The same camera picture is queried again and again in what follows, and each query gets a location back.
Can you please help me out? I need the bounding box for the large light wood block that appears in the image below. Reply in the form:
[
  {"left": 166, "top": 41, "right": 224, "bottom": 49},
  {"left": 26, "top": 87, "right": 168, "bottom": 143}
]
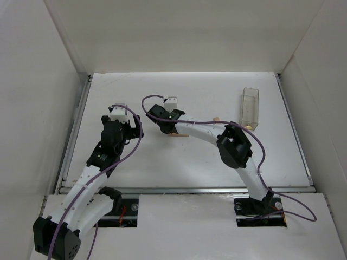
[{"left": 168, "top": 133, "right": 189, "bottom": 137}]

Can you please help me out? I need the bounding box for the clear plastic box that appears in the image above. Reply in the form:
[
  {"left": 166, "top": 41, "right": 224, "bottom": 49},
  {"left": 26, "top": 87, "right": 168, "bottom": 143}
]
[{"left": 239, "top": 88, "right": 259, "bottom": 131}]

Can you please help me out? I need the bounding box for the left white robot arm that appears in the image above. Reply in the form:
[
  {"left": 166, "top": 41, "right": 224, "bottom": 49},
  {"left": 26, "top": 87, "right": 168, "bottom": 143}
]
[{"left": 33, "top": 115, "right": 143, "bottom": 259}]

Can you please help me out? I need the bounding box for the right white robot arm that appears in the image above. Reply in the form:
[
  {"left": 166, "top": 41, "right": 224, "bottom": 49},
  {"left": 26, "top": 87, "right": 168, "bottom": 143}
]
[{"left": 146, "top": 104, "right": 273, "bottom": 204}]

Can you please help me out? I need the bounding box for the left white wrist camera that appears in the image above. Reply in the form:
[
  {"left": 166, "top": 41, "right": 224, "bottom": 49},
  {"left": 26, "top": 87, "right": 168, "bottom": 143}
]
[{"left": 108, "top": 103, "right": 128, "bottom": 123}]

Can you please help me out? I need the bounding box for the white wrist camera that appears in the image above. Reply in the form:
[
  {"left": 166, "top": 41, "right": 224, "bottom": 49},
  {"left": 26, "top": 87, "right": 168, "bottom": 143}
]
[
  {"left": 163, "top": 96, "right": 178, "bottom": 112},
  {"left": 108, "top": 103, "right": 128, "bottom": 123}
]

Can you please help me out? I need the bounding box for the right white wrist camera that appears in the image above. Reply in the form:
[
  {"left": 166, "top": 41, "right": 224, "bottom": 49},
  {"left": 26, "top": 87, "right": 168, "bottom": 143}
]
[{"left": 163, "top": 96, "right": 178, "bottom": 112}]

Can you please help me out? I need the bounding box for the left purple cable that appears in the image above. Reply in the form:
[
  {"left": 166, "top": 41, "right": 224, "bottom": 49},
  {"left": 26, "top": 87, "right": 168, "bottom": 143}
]
[{"left": 47, "top": 104, "right": 144, "bottom": 260}]

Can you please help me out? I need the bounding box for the purple cable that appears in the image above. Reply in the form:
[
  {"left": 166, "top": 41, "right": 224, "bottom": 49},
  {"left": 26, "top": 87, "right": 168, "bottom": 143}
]
[
  {"left": 141, "top": 94, "right": 318, "bottom": 223},
  {"left": 47, "top": 104, "right": 144, "bottom": 260}
]

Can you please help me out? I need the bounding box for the aluminium left rail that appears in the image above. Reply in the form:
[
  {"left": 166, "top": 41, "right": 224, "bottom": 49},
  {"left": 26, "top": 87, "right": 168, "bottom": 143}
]
[{"left": 49, "top": 74, "right": 93, "bottom": 194}]

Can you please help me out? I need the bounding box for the aluminium rail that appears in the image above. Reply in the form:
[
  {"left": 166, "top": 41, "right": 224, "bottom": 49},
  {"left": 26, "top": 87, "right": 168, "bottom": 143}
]
[
  {"left": 274, "top": 73, "right": 314, "bottom": 187},
  {"left": 58, "top": 186, "right": 315, "bottom": 196},
  {"left": 49, "top": 74, "right": 93, "bottom": 194}
]

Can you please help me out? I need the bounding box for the aluminium front rail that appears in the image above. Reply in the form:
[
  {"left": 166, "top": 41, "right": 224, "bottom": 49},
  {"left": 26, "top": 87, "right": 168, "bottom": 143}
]
[{"left": 58, "top": 186, "right": 315, "bottom": 196}]

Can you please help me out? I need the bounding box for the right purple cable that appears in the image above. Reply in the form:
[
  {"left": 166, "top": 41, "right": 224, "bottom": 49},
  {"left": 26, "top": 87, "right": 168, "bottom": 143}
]
[{"left": 141, "top": 94, "right": 318, "bottom": 223}]

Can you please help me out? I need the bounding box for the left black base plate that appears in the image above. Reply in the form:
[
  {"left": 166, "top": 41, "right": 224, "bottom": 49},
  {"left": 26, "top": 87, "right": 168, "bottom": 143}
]
[{"left": 98, "top": 198, "right": 139, "bottom": 228}]

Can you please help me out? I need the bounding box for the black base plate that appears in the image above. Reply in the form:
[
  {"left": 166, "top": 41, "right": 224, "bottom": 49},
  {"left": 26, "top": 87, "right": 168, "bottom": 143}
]
[
  {"left": 234, "top": 197, "right": 287, "bottom": 228},
  {"left": 98, "top": 198, "right": 139, "bottom": 228}
]

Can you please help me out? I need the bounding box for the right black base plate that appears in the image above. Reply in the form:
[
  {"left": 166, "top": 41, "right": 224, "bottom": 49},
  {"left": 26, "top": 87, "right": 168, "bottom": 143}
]
[{"left": 234, "top": 197, "right": 287, "bottom": 228}]

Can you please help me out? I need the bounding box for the aluminium right rail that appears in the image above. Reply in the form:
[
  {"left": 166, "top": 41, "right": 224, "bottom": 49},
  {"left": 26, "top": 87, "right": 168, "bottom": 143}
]
[{"left": 274, "top": 73, "right": 314, "bottom": 187}]

